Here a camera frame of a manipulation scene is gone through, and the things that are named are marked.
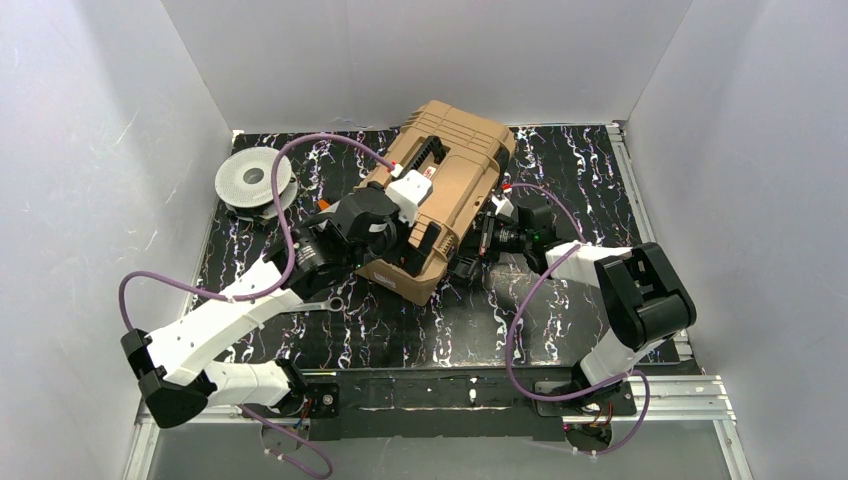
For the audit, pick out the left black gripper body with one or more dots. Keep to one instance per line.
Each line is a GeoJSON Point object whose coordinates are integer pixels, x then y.
{"type": "Point", "coordinates": [370, 216]}

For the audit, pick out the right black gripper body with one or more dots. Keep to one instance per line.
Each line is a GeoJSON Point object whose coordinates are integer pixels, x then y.
{"type": "Point", "coordinates": [482, 237]}

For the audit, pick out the tan plastic tool box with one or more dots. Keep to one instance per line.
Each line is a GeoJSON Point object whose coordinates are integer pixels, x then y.
{"type": "Point", "coordinates": [465, 157]}

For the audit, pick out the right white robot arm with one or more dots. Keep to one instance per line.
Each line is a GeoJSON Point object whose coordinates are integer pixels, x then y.
{"type": "Point", "coordinates": [645, 301]}

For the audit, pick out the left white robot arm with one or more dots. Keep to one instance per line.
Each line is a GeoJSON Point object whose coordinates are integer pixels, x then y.
{"type": "Point", "coordinates": [176, 366]}

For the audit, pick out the clear plastic parts box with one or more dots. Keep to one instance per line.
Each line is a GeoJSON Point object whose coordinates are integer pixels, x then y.
{"type": "Point", "coordinates": [328, 218]}

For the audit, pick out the silver combination wrench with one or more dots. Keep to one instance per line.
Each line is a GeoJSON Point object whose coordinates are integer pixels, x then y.
{"type": "Point", "coordinates": [332, 304]}

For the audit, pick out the white perforated round disc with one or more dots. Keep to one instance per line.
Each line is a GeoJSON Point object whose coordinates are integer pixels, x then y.
{"type": "Point", "coordinates": [243, 184]}

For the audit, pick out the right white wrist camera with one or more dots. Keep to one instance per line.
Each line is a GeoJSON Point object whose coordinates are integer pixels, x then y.
{"type": "Point", "coordinates": [503, 207]}

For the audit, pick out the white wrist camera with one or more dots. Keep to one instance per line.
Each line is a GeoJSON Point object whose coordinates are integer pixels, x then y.
{"type": "Point", "coordinates": [503, 207]}
{"type": "Point", "coordinates": [408, 189]}

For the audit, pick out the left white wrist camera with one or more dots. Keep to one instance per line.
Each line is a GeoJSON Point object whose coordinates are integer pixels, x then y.
{"type": "Point", "coordinates": [408, 189]}

